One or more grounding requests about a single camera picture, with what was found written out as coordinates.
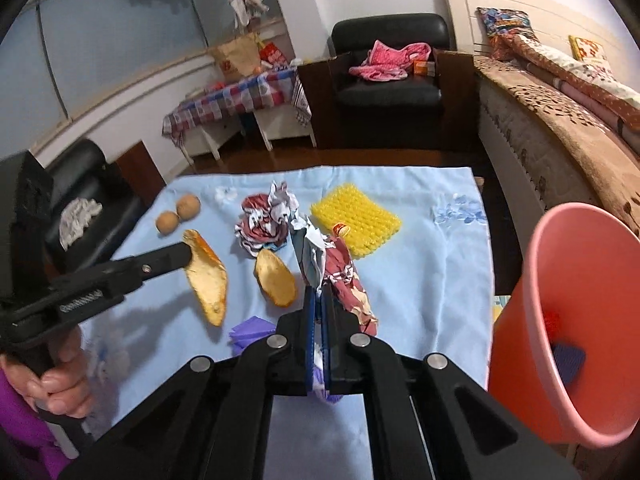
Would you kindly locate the yellow foam net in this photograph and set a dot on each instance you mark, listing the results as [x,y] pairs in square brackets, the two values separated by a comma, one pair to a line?
[360,220]

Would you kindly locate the long orange peel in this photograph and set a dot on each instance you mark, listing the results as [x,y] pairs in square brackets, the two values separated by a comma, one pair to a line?
[207,280]

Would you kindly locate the yellow flower pillow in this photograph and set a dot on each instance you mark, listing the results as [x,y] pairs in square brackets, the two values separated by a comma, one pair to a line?
[590,55]

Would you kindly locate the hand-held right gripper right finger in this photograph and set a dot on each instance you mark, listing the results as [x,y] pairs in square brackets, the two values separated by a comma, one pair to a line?
[327,345]

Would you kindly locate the black armchair with white cloth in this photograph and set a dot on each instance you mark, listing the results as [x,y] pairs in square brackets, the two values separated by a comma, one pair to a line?
[115,220]

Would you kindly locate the black leather armchair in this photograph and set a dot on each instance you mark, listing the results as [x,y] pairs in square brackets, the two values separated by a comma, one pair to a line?
[387,95]

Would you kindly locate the red foam net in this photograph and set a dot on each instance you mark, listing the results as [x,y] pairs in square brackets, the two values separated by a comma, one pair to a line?
[552,321]

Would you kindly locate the red dotted quilt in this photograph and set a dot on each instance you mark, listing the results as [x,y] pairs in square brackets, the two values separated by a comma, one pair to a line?
[575,75]

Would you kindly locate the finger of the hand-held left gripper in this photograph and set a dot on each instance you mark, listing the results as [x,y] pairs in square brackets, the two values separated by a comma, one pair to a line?
[160,262]

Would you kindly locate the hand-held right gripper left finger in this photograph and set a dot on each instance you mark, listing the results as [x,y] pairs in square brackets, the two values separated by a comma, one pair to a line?
[310,345]

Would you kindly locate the pink garment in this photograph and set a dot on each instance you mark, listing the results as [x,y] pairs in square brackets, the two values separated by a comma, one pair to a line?
[387,60]

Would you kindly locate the brown leaf patterned blanket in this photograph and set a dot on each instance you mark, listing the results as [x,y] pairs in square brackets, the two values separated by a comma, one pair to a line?
[550,125]

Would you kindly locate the red gift bag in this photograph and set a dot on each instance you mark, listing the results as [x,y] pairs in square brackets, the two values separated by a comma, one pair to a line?
[272,55]

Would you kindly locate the person's left hand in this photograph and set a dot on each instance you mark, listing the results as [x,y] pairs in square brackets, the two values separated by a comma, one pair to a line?
[67,385]

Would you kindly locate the red white crumpled paper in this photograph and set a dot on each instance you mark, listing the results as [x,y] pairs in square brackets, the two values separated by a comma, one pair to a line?
[265,220]

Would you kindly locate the grey white paper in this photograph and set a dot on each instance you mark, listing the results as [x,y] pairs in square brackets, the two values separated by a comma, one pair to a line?
[310,255]

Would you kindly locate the comic print pillow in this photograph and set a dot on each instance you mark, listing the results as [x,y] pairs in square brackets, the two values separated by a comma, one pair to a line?
[502,30]

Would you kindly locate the white crumpled cloth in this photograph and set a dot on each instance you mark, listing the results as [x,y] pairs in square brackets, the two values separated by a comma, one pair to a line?
[77,220]

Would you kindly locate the red floral wrapper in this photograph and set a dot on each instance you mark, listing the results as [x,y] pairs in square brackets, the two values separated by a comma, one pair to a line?
[350,285]

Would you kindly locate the person's left forearm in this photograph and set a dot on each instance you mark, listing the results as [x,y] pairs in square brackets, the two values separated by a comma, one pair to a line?
[25,430]

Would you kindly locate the blue foam net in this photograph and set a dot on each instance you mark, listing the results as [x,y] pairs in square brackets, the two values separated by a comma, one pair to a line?
[570,362]

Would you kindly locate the brown paper bag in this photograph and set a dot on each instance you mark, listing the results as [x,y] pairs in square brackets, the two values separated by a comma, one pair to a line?
[235,57]

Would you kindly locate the checkered cloth side table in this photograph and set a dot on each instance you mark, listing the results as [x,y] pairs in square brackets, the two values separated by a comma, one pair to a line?
[235,100]

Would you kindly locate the white hanging rag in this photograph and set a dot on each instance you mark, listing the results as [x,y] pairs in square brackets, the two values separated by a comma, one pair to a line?
[247,2]

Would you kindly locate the small orange box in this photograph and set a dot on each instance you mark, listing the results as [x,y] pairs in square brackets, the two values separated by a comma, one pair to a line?
[424,68]

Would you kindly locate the light blue cloth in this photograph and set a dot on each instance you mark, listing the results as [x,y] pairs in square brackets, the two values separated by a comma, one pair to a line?
[430,285]

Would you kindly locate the pink plastic bin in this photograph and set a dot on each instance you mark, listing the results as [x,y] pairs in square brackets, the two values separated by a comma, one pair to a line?
[530,340]

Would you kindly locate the cream wooden bed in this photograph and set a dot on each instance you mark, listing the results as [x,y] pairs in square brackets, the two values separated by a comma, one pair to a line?
[465,5]

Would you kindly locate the white side table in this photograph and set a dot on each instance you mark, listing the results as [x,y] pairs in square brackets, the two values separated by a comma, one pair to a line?
[285,125]

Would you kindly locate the short orange peel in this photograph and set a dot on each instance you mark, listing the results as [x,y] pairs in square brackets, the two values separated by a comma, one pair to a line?
[275,277]

